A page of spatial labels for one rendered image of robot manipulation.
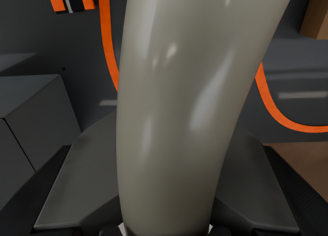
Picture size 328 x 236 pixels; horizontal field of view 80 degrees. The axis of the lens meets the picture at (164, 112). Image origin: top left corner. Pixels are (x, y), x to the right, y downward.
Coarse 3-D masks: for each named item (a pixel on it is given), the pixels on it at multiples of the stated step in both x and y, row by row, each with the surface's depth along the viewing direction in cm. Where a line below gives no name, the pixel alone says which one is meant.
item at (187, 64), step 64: (128, 0) 4; (192, 0) 3; (256, 0) 3; (128, 64) 4; (192, 64) 3; (256, 64) 4; (128, 128) 4; (192, 128) 4; (128, 192) 5; (192, 192) 4
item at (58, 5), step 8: (56, 0) 83; (64, 0) 83; (72, 0) 81; (80, 0) 80; (88, 0) 79; (56, 8) 85; (64, 8) 84; (72, 8) 83; (80, 8) 82; (88, 8) 81
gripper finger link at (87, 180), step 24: (72, 144) 9; (96, 144) 9; (72, 168) 8; (96, 168) 8; (72, 192) 7; (96, 192) 7; (48, 216) 6; (72, 216) 6; (96, 216) 6; (120, 216) 7
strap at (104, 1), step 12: (108, 0) 83; (108, 12) 86; (108, 24) 88; (108, 36) 91; (108, 48) 94; (108, 60) 97; (264, 84) 101; (264, 96) 105; (276, 108) 109; (276, 120) 113; (288, 120) 113
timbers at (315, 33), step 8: (312, 0) 80; (320, 0) 76; (312, 8) 80; (320, 8) 76; (312, 16) 80; (320, 16) 75; (304, 24) 85; (312, 24) 80; (320, 24) 75; (304, 32) 84; (312, 32) 80; (320, 32) 76
